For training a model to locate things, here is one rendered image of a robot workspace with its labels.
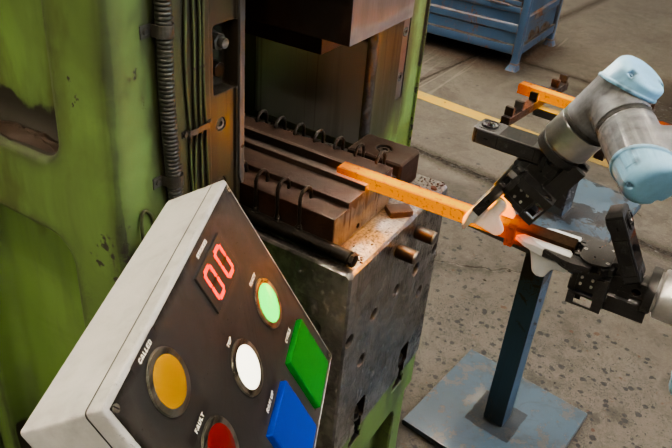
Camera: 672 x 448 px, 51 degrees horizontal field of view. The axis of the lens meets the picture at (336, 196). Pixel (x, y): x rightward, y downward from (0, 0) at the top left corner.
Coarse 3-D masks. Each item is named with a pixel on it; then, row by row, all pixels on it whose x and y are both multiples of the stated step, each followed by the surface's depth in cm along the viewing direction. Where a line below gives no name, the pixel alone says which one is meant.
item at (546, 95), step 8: (520, 88) 162; (528, 88) 161; (536, 88) 160; (544, 88) 160; (528, 96) 161; (544, 96) 159; (552, 96) 157; (560, 96) 157; (568, 96) 157; (552, 104) 158; (560, 104) 157
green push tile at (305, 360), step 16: (304, 336) 82; (288, 352) 79; (304, 352) 81; (320, 352) 85; (288, 368) 77; (304, 368) 79; (320, 368) 83; (304, 384) 78; (320, 384) 82; (320, 400) 81
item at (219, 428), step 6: (216, 426) 61; (222, 426) 62; (210, 432) 60; (216, 432) 61; (222, 432) 61; (228, 432) 62; (210, 438) 60; (216, 438) 60; (222, 438) 61; (228, 438) 62; (210, 444) 59; (216, 444) 60; (222, 444) 61; (228, 444) 62; (234, 444) 63
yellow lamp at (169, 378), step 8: (160, 360) 57; (168, 360) 58; (176, 360) 59; (160, 368) 56; (168, 368) 57; (176, 368) 58; (160, 376) 56; (168, 376) 57; (176, 376) 58; (184, 376) 59; (160, 384) 56; (168, 384) 57; (176, 384) 58; (184, 384) 59; (160, 392) 56; (168, 392) 56; (176, 392) 57; (184, 392) 58; (168, 400) 56; (176, 400) 57
